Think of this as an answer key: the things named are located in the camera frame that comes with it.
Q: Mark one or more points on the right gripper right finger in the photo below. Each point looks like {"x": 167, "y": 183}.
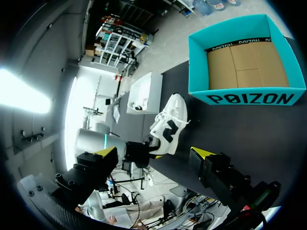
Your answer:
{"x": 213, "y": 172}

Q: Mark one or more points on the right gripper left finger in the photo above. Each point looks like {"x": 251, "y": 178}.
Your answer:
{"x": 96, "y": 167}

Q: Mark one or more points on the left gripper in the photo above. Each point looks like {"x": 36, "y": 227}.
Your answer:
{"x": 136, "y": 153}

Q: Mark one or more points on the white shoe with black mark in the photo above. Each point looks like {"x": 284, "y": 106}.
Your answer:
{"x": 178, "y": 110}
{"x": 140, "y": 105}

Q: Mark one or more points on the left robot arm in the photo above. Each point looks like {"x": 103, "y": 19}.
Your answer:
{"x": 96, "y": 141}

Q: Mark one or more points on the white shoebox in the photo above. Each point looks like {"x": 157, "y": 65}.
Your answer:
{"x": 153, "y": 95}

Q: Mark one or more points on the person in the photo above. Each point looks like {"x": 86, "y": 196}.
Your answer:
{"x": 144, "y": 210}

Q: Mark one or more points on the teal cardboard box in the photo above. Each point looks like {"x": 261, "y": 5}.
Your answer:
{"x": 227, "y": 32}

